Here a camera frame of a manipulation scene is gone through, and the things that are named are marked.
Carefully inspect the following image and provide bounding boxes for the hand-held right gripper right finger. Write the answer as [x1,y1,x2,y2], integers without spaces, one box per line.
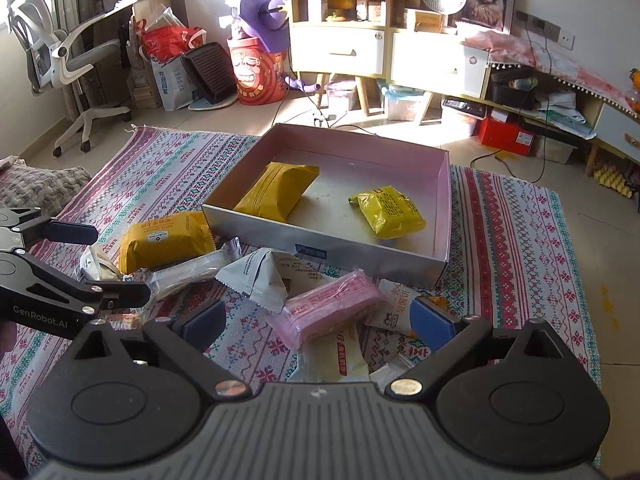
[384,296,572,402]

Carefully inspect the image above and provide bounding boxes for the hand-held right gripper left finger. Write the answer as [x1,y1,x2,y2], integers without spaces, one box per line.
[72,300,252,403]

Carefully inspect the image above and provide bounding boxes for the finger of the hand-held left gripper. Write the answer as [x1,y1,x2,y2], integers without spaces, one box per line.
[0,206,99,253]
[0,252,152,318]

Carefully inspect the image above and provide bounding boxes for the white grey snack packet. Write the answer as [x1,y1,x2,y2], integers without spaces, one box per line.
[216,247,341,311]

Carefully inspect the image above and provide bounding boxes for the pink snack packet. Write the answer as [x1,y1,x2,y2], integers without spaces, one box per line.
[265,269,387,352]

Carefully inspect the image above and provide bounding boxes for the pink cardboard box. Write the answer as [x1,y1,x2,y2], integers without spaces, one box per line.
[201,122,452,291]

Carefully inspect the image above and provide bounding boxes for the white orange biscuit packet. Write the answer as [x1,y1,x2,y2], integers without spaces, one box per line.
[364,280,451,336]

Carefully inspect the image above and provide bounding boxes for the small white snack packet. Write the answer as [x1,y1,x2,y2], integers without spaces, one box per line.
[79,244,125,283]

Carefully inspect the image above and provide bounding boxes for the clear wrapped wafer packet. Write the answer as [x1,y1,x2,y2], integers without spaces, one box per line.
[134,240,243,303]

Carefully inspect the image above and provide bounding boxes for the grey blanket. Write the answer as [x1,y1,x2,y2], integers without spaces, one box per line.
[0,164,93,216]

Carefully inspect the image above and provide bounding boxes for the clear plastic wrapper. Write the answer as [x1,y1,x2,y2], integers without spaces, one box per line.
[367,355,416,383]

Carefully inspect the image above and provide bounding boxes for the orange snack packet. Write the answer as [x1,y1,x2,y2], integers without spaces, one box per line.
[116,211,217,273]

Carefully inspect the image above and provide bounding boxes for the cream snack packet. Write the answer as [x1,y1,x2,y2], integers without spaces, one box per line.
[295,322,373,385]

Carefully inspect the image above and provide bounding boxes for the patterned woven mat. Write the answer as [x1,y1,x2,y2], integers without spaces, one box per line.
[0,125,603,480]

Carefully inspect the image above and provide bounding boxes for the bright yellow snack packet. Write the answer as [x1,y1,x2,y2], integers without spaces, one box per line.
[348,185,427,240]

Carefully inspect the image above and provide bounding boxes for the mustard yellow snack packet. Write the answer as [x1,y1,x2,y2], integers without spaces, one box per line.
[232,161,321,223]

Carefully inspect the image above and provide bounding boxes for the white shopping bag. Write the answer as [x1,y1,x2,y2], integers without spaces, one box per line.
[150,52,198,112]

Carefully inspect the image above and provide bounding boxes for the white office chair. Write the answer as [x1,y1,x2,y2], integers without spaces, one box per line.
[7,0,133,158]

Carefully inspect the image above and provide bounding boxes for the white storage box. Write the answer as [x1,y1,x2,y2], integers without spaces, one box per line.
[532,135,578,165]
[440,100,483,137]

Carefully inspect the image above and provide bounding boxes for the red box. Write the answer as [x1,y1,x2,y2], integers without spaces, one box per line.
[477,116,536,157]

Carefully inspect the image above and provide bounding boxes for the dark brown ribbed tray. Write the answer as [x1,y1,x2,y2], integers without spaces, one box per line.
[181,41,238,106]

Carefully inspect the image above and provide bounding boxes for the red plastic bag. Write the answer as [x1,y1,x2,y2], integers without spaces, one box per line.
[135,19,207,61]

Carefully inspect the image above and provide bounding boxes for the clear storage box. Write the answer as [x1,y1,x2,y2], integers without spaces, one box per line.
[382,85,431,122]
[325,82,361,111]

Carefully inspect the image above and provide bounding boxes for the row of yellow toys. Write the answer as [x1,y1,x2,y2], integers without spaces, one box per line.
[592,162,638,198]

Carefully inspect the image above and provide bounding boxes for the wooden desk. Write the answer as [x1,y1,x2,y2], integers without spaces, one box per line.
[62,0,190,68]

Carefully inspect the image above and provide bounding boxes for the black box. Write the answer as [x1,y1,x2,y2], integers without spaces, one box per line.
[487,77,538,106]

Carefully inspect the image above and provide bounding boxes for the red bucket with face print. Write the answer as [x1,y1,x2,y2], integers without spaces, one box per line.
[227,35,290,107]

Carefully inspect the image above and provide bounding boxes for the purple toy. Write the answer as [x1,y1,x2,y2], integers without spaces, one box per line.
[285,72,323,95]

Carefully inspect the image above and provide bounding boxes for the loose papers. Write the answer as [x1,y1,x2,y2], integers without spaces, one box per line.
[537,90,598,138]

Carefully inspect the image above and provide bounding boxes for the low wooden cabinet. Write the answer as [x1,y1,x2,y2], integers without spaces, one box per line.
[440,45,640,176]

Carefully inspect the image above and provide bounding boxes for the pink table cloth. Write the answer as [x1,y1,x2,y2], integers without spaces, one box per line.
[462,30,640,121]

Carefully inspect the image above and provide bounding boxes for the wooden shelf cabinet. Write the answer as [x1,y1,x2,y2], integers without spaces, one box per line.
[289,0,493,116]

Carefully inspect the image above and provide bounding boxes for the small wooden box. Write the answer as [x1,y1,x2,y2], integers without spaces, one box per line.
[405,8,446,33]

